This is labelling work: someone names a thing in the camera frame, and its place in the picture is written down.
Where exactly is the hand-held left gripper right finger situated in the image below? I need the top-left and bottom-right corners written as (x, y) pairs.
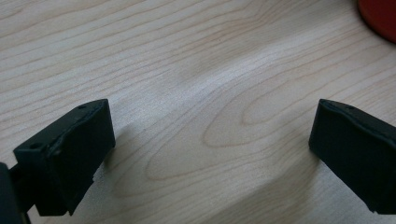
top-left (308, 98), bottom-right (396, 216)

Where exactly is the red round object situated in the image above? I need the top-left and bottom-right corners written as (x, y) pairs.
top-left (356, 0), bottom-right (396, 44)

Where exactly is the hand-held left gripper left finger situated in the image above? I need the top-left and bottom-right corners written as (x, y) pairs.
top-left (12, 98), bottom-right (117, 217)

